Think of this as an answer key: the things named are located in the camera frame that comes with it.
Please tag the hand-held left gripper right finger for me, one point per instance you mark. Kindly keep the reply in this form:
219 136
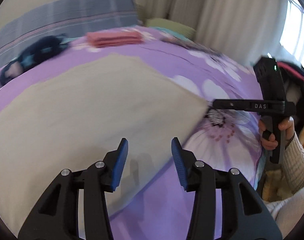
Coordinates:
179 165

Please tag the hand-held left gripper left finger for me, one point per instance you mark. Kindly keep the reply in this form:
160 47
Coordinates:
119 165

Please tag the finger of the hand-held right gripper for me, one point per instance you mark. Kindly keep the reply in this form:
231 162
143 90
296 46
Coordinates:
229 104

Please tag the light green long-sleeve shirt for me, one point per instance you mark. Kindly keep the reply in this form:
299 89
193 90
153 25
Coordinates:
79 110

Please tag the person's right forearm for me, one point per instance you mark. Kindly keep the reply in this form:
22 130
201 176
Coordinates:
299 162

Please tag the person's right hand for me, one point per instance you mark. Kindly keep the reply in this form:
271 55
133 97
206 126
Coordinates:
266 142

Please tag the black bag with pink trim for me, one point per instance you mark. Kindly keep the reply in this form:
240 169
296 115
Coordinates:
301 90

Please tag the purple floral blanket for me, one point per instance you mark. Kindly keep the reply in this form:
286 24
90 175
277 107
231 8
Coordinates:
216 142

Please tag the window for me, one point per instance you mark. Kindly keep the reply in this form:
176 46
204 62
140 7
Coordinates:
294 30

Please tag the cream curtain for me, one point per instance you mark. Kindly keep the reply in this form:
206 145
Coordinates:
216 10

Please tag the green pillow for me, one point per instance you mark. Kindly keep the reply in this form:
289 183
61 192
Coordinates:
172 26

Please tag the person's light knit clothing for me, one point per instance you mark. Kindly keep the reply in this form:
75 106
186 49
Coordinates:
291 210

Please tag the pink folded garment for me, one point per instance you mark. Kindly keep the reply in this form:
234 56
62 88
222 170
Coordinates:
114 38

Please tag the navy star-patterned garment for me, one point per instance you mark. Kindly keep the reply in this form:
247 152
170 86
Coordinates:
29 55

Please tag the grey-blue plaid headboard cover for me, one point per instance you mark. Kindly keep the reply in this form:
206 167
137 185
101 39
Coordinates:
54 17

